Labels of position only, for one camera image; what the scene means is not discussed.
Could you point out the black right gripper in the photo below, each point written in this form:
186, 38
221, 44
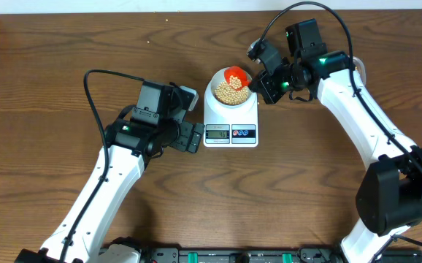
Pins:
264, 87

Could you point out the red plastic measuring scoop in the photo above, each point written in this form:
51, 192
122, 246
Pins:
236, 77

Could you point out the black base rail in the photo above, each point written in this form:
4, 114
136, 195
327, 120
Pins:
240, 255

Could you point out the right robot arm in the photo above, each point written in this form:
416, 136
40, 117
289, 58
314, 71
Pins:
389, 199

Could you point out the grey round bowl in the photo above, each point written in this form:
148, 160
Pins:
216, 80

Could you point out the clear plastic container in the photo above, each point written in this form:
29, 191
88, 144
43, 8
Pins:
361, 69

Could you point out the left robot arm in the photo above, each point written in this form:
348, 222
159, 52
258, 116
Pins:
140, 133

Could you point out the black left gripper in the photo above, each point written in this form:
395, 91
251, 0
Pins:
182, 142

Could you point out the white digital kitchen scale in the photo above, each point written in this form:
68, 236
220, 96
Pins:
230, 126

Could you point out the soybeans in bowl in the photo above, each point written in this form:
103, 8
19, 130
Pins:
233, 93

